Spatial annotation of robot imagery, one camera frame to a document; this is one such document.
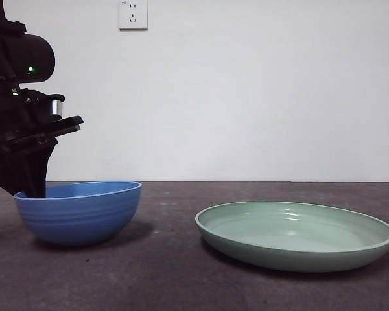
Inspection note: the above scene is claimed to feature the blue ribbed bowl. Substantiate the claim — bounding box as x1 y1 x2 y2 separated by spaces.
13 180 143 248

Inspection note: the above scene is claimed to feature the green round plate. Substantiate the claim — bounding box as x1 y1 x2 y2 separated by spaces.
194 200 389 273

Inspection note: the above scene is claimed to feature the white wall socket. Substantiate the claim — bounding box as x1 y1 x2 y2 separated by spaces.
118 0 148 32

